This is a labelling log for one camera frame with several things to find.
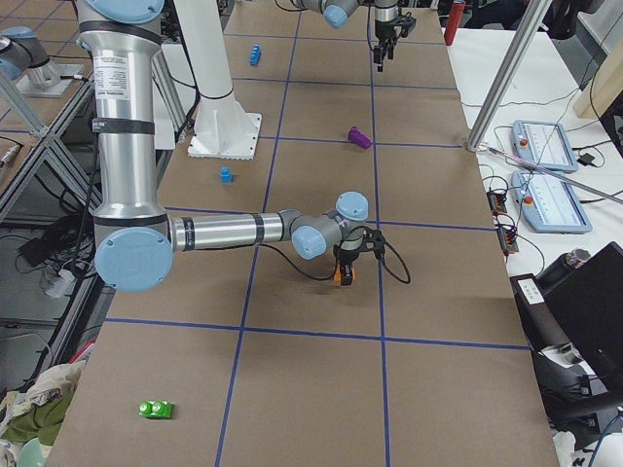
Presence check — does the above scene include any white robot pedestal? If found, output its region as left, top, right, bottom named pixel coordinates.
left=174, top=0, right=262, bottom=160

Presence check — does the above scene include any small blue toy block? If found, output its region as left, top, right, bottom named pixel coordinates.
left=219, top=166, right=234, bottom=184

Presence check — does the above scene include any teach pendant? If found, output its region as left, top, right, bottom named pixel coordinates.
left=511, top=170, right=593, bottom=234
left=512, top=120, right=578, bottom=173

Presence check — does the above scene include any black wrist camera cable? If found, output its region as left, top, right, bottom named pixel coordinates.
left=265, top=224, right=413, bottom=284

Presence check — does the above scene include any aluminium frame post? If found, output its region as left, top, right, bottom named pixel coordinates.
left=465, top=0, right=552, bottom=152

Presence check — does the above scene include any crumpled cloth pile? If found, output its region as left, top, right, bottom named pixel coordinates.
left=1, top=361, right=86, bottom=466

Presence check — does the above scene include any black equipment box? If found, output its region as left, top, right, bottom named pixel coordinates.
left=511, top=242, right=622, bottom=438

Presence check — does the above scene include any orange trapezoid block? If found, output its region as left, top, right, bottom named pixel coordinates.
left=333, top=263, right=356, bottom=286

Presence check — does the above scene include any blue long toy block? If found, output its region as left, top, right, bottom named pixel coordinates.
left=249, top=44, right=262, bottom=66

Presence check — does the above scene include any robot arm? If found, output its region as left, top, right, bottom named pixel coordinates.
left=275, top=0, right=417, bottom=72
left=76, top=1, right=368, bottom=292

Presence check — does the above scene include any purple trapezoid block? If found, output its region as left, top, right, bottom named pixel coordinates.
left=348, top=126, right=372, bottom=149

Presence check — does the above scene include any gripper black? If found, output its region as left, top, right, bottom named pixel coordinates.
left=333, top=241, right=361, bottom=286
left=374, top=18, right=417, bottom=72

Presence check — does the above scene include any upper teach pendant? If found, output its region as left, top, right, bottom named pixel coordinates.
left=512, top=120, right=578, bottom=173

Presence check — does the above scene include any lower teach pendant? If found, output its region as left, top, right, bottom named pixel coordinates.
left=511, top=170, right=593, bottom=234

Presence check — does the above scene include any green toy block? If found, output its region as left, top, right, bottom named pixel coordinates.
left=137, top=400, right=174, bottom=419

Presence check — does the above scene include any red bottle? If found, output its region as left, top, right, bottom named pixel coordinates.
left=444, top=0, right=465, bottom=47

